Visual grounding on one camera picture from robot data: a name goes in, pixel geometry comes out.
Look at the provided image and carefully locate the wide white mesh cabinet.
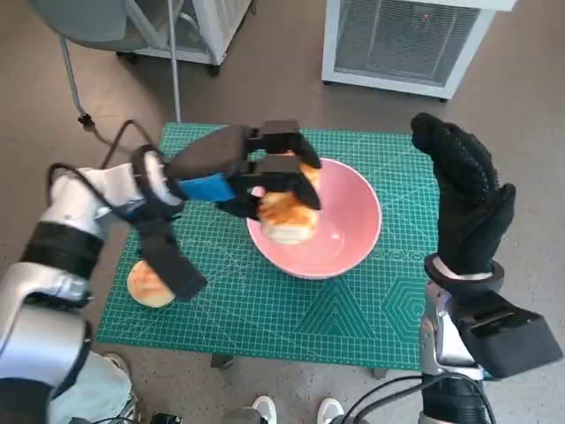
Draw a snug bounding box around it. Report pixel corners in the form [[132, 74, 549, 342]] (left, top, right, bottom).
[[320, 0, 520, 103]]

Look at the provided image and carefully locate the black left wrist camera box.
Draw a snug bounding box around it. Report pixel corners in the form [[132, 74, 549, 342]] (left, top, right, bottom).
[[139, 218, 208, 301]]

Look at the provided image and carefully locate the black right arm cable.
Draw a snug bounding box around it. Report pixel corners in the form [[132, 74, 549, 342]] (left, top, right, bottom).
[[342, 375, 436, 424]]

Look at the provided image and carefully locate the round bread bun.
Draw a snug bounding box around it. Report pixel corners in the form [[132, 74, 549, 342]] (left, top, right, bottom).
[[126, 260, 176, 308]]

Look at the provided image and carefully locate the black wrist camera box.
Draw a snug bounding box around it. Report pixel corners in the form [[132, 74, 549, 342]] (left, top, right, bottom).
[[139, 218, 208, 301], [456, 289, 564, 380]]

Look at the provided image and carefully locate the grey chair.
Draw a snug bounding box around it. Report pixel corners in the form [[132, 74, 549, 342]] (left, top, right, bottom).
[[28, 0, 186, 129]]

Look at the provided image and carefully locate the pink bowl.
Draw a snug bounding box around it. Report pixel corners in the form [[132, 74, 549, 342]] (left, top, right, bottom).
[[245, 157, 383, 280]]

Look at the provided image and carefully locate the green cutting mat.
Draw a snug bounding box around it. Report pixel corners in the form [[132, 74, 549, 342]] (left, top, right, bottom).
[[95, 122, 442, 370]]

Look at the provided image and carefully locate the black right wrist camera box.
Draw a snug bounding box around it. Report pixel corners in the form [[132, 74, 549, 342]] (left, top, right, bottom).
[[456, 289, 564, 380]]

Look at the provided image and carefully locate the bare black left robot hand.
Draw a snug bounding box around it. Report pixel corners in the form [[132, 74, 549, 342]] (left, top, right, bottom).
[[166, 119, 322, 222]]

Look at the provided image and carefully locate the narrow white mesh cabinet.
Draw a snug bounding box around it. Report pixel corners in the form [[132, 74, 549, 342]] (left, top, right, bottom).
[[117, 0, 257, 77]]

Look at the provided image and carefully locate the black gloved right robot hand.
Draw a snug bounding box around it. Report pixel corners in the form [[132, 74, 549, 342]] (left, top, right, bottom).
[[410, 112, 516, 277]]

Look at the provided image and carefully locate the oblong toasted bread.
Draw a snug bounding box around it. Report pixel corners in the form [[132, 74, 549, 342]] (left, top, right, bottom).
[[260, 149, 322, 246]]

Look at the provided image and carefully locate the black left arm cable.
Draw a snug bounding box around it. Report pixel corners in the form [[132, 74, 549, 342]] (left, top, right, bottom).
[[47, 118, 171, 208]]

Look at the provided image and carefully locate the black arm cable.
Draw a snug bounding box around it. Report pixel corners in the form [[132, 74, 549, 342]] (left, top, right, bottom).
[[342, 375, 436, 424], [47, 118, 171, 208]]

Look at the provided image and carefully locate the white shoe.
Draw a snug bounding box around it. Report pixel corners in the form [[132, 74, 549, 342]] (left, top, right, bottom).
[[252, 396, 278, 424], [318, 397, 345, 424]]

